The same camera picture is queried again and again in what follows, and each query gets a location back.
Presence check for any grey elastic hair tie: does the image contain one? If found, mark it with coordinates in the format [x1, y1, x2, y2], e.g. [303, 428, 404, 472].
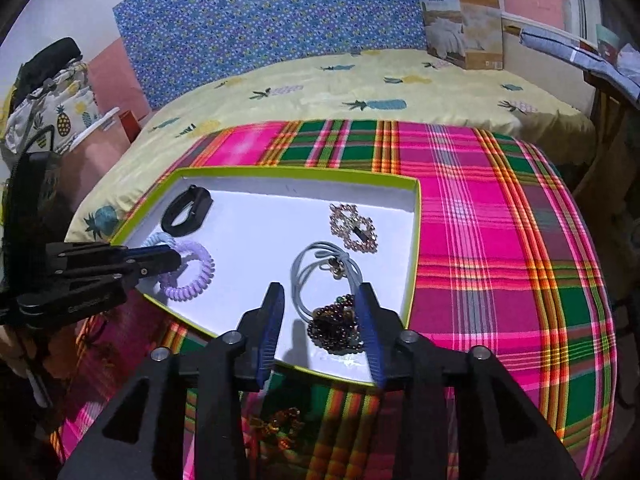
[290, 241, 365, 321]

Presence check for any pineapple print cloth bag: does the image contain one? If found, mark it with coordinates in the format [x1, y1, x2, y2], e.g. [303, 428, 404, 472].
[2, 62, 101, 153]

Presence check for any white crumpled cloth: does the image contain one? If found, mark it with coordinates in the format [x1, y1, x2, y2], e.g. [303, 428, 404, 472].
[617, 42, 640, 86]

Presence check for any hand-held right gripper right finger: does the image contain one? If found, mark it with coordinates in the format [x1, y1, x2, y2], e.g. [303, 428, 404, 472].
[356, 282, 583, 480]

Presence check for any pink bedside cabinet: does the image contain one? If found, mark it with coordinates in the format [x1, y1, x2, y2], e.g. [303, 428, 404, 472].
[65, 110, 146, 201]

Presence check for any orange bead bracelet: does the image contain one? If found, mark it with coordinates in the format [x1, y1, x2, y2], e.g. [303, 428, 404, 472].
[247, 407, 303, 453]

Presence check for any white window frame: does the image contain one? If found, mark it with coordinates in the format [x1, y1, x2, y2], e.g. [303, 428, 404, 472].
[560, 0, 601, 41]

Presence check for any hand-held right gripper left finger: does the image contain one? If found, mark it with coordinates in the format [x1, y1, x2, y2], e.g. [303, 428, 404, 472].
[57, 281, 286, 480]

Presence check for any gold rhinestone hair clip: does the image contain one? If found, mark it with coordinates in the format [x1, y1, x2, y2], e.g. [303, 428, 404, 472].
[329, 202, 379, 253]

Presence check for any bedding package box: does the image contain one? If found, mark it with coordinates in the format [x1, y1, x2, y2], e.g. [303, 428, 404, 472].
[416, 0, 505, 71]

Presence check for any dark bead bracelet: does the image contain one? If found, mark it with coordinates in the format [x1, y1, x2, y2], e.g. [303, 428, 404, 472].
[306, 296, 366, 356]

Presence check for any yellow pineapple bedsheet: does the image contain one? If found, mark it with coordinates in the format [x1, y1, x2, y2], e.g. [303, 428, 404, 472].
[65, 50, 598, 243]

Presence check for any small lavender spiral hair tie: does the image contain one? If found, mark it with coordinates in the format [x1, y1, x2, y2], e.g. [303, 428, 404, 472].
[157, 240, 216, 302]

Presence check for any blue floral headboard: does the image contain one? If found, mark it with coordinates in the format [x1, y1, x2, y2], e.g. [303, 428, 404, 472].
[114, 0, 448, 111]

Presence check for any large white spiral hair tie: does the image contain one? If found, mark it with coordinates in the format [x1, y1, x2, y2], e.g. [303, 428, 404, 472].
[140, 232, 181, 261]

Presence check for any yellow-green shallow cardboard box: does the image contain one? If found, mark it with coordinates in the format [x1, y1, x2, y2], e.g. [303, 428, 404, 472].
[111, 166, 423, 388]

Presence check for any black fitness band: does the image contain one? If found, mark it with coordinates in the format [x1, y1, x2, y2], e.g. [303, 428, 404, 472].
[161, 185, 215, 236]

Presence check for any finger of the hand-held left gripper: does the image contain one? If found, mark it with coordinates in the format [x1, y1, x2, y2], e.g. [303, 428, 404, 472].
[46, 241, 176, 267]
[16, 251, 183, 329]

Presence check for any black cloth bundle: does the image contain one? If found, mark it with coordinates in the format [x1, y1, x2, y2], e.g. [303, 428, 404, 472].
[17, 37, 83, 96]

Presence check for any pink green plaid tablecloth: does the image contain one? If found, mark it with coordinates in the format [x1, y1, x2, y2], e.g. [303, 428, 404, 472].
[50, 119, 616, 480]

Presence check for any dark wooden side table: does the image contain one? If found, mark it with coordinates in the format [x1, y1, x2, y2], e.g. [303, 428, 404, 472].
[582, 70, 640, 211]

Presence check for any grey checked cloth roll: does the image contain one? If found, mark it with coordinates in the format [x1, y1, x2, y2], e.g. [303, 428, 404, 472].
[520, 25, 640, 103]

